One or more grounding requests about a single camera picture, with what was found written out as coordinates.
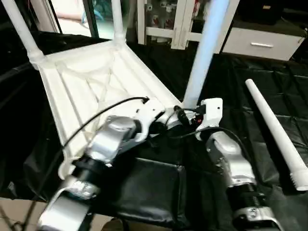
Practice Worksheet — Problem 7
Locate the white plastic table leg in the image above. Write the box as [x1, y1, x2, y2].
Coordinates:
[182, 0, 231, 111]
[245, 79, 308, 192]
[111, 0, 127, 46]
[0, 0, 46, 65]

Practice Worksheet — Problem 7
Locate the white plastic table top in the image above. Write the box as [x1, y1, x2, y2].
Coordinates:
[29, 38, 194, 180]

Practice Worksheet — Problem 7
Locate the black table mat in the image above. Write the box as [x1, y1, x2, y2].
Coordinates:
[0, 31, 308, 231]

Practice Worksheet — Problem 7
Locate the white glass door cabinet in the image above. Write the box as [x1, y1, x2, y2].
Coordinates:
[136, 0, 240, 54]

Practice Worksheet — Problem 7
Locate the white drawer unit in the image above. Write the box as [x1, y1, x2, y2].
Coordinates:
[221, 26, 307, 62]

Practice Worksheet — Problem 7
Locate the teal plastic stool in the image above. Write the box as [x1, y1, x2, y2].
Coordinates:
[82, 0, 114, 25]

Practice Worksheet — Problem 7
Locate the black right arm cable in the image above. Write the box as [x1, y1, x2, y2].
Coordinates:
[164, 110, 253, 167]

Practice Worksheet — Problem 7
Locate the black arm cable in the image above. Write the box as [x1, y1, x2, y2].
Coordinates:
[19, 96, 151, 231]
[164, 110, 253, 167]

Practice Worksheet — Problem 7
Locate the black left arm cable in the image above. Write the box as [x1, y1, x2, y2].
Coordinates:
[19, 96, 151, 231]

